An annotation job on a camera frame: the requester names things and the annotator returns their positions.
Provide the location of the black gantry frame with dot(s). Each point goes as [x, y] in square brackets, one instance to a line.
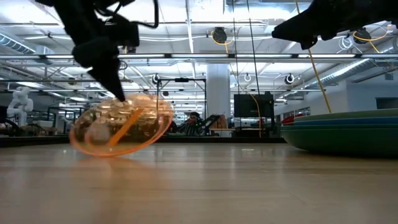
[182, 80]

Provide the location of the red object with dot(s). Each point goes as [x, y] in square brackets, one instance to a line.
[287, 119]

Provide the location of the silver ventilation duct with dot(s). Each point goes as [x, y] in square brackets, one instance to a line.
[342, 73]

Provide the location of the long ceiling light strip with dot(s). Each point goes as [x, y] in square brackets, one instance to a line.
[199, 56]

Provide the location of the white humanoid robot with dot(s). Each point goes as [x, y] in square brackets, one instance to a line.
[20, 102]

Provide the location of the black aluminium table frame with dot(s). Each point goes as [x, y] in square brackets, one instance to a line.
[46, 140]

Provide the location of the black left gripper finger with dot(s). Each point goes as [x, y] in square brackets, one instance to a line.
[110, 82]

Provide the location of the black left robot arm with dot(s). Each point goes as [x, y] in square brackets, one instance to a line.
[71, 6]

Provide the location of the dark green plastic plate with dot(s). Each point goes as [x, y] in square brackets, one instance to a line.
[342, 141]
[342, 127]

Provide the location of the orange translucent plastic plate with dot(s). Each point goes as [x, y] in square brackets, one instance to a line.
[149, 130]

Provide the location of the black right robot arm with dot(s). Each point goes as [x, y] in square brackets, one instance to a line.
[379, 12]

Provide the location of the black monitor screen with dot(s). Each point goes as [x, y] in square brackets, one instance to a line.
[253, 105]

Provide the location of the white building column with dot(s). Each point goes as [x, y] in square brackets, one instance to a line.
[217, 93]

